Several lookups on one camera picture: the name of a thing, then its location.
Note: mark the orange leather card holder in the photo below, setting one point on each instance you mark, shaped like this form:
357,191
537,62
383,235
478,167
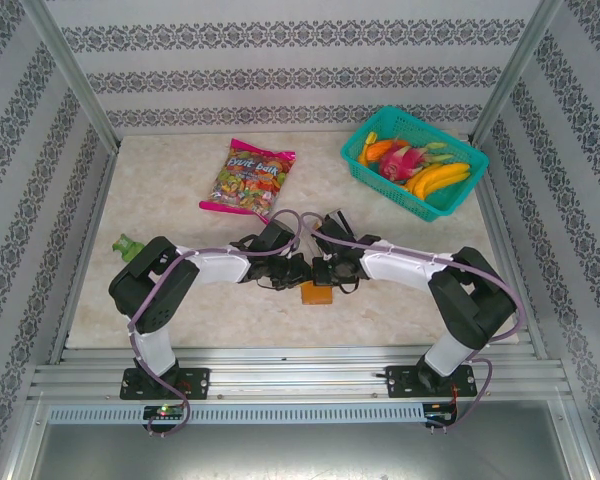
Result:
317,295

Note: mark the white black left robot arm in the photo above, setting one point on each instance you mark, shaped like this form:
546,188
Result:
215,265

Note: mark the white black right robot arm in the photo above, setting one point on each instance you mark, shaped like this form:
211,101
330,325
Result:
400,270

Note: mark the colourful candy bag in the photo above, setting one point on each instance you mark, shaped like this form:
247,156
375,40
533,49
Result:
247,182

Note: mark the teal plastic basket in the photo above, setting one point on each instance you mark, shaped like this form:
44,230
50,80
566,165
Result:
432,207

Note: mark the small yellow fruit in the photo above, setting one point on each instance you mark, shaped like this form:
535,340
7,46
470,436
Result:
366,155

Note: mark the pink dragon fruit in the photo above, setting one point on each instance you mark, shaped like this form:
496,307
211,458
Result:
397,162

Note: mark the orange mango fruit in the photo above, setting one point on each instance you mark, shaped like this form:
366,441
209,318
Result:
382,149

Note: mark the yellow banana bunch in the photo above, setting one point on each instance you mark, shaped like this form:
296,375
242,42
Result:
437,180

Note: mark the small green toy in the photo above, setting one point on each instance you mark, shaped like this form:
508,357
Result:
125,246

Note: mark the grey metal shelf panel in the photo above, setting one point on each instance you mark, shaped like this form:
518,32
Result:
300,452

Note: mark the small circuit board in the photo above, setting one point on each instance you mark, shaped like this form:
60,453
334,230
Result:
164,411
441,417

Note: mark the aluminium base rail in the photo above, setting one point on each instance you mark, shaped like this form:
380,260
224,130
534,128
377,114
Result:
300,372

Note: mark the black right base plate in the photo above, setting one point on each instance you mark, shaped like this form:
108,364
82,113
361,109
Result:
400,382

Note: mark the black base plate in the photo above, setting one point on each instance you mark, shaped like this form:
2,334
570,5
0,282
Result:
195,382
400,382

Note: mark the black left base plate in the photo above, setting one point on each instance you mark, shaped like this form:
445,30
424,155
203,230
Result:
195,382

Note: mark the aluminium side rail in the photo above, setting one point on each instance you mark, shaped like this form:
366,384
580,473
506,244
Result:
82,225
497,225

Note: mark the aluminium frame post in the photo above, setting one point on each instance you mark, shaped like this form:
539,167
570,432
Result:
70,70
517,70

